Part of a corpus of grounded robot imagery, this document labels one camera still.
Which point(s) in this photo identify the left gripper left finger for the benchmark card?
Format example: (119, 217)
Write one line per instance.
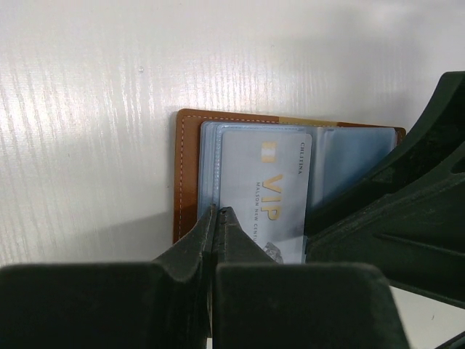
(156, 304)

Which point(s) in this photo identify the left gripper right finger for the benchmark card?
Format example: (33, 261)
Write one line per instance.
(258, 303)

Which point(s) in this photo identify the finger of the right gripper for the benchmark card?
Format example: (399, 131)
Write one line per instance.
(406, 216)

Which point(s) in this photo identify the brown leather card holder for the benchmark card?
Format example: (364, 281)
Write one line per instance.
(342, 154)

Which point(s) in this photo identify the silver VIP credit card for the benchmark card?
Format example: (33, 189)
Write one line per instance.
(264, 178)

